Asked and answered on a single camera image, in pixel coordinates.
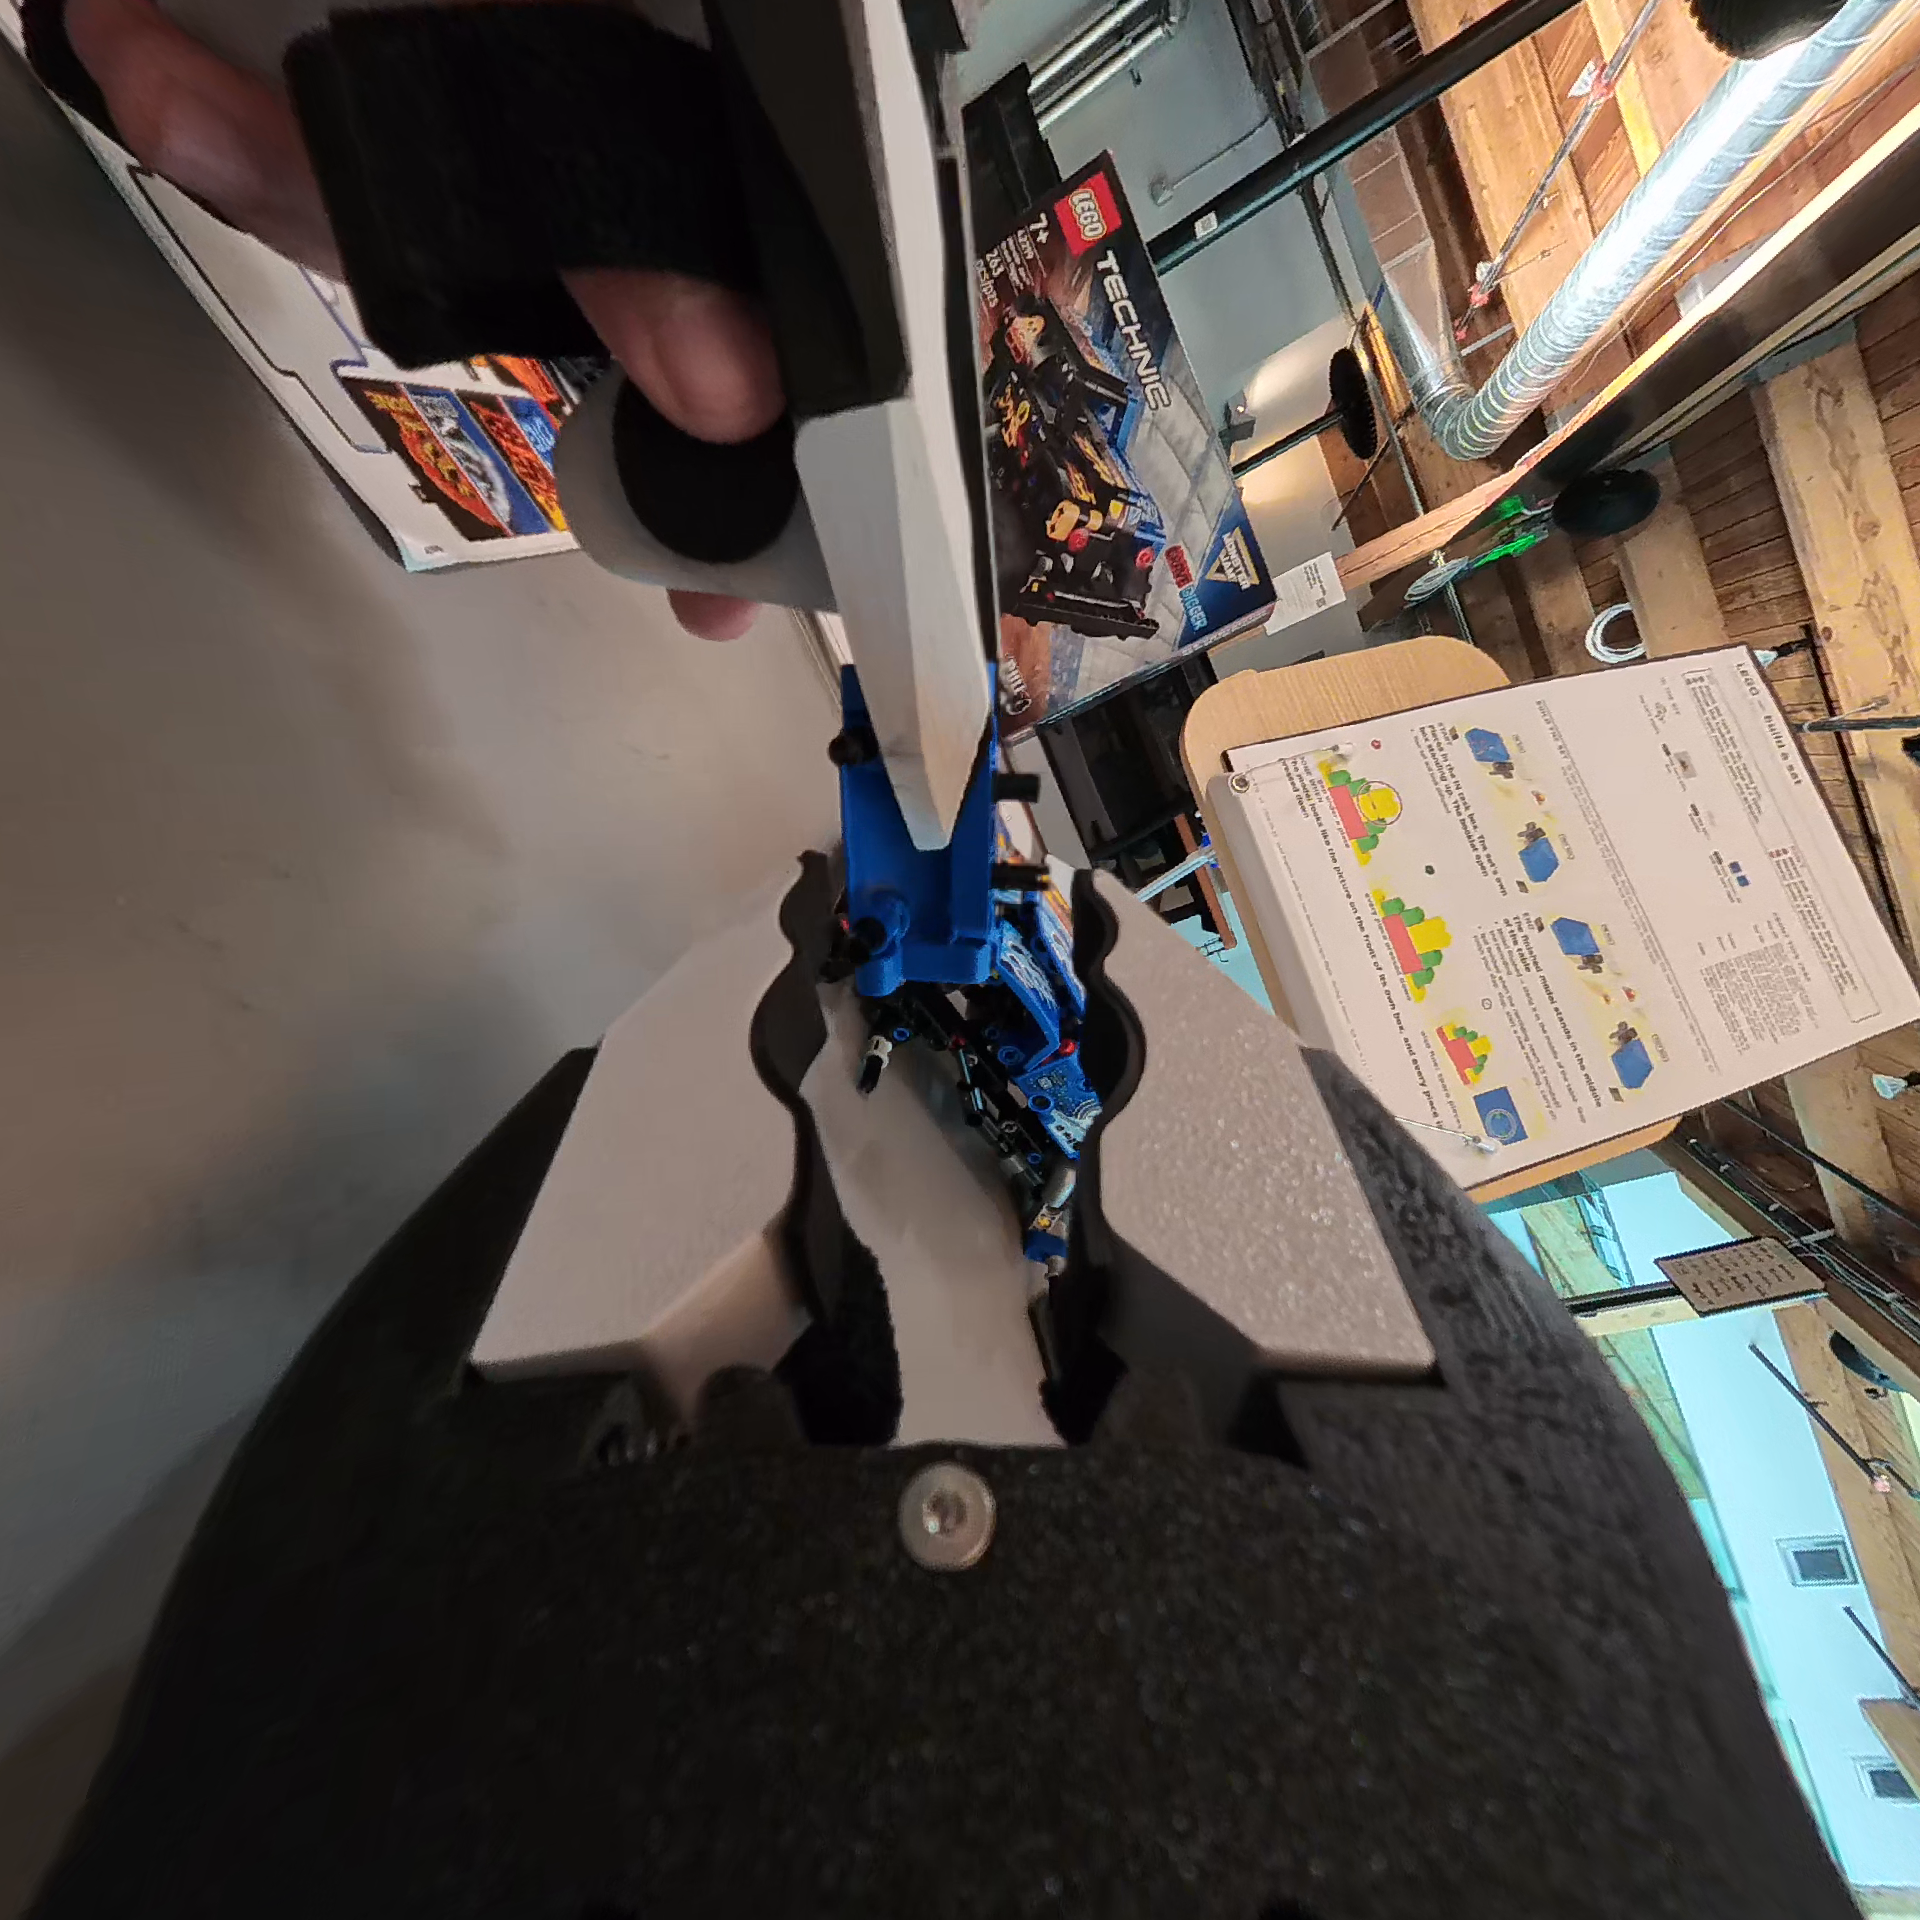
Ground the lego instruction booklet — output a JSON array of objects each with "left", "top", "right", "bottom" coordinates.
[{"left": 35, "top": 60, "right": 617, "bottom": 580}]

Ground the silver duct pipe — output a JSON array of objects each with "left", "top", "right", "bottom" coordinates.
[{"left": 1372, "top": 0, "right": 1908, "bottom": 467}]

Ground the instruction sign board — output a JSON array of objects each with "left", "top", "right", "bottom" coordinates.
[{"left": 1182, "top": 635, "right": 1920, "bottom": 1202}]

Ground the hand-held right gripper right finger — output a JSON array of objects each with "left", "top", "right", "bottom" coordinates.
[{"left": 1041, "top": 865, "right": 1446, "bottom": 1428}]

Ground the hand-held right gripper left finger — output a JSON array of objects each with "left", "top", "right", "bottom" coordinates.
[{"left": 467, "top": 851, "right": 910, "bottom": 1450}]

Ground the blue flame lego truck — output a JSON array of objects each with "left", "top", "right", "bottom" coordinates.
[{"left": 839, "top": 861, "right": 1124, "bottom": 1283}]

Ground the person's left hand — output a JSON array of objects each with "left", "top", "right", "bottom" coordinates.
[{"left": 21, "top": 0, "right": 793, "bottom": 647}]

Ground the lego set box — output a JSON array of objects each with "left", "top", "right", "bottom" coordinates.
[{"left": 959, "top": 66, "right": 1277, "bottom": 740}]

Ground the blue lego beam piece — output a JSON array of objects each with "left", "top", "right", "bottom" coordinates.
[{"left": 828, "top": 665, "right": 1009, "bottom": 999}]

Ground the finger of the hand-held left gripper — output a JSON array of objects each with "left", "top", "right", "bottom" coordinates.
[{"left": 791, "top": 0, "right": 1004, "bottom": 851}]

